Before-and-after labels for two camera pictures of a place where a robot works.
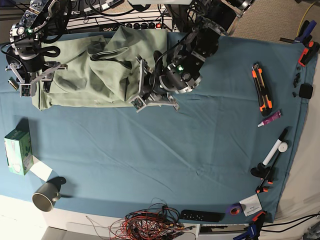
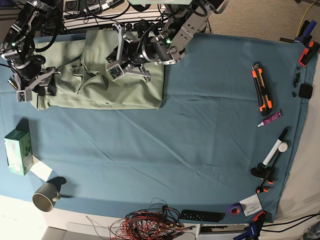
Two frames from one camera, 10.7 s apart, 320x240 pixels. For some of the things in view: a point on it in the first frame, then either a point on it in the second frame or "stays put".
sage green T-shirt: x=102 y=71 stays put
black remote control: x=201 y=215 stays put
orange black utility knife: x=265 y=98 stays put
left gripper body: x=147 y=96 -> x=116 y=67
